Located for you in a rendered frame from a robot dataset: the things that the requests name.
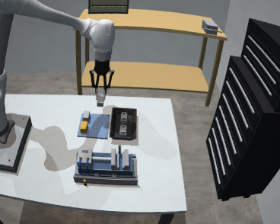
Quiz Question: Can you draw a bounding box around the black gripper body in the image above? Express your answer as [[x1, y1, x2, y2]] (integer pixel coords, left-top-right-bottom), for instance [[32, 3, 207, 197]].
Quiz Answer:
[[94, 60, 110, 75]]

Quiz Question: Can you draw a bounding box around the yellow rectangular block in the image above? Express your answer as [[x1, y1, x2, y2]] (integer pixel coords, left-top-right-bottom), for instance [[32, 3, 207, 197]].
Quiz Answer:
[[80, 121, 88, 134]]

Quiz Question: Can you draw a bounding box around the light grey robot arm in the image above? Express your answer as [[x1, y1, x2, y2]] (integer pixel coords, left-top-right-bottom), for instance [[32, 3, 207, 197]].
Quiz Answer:
[[0, 0, 115, 144]]

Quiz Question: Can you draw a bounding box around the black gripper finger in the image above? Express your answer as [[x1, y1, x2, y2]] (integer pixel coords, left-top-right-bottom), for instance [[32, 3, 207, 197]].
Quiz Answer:
[[103, 69, 114, 101], [89, 69, 100, 100]]

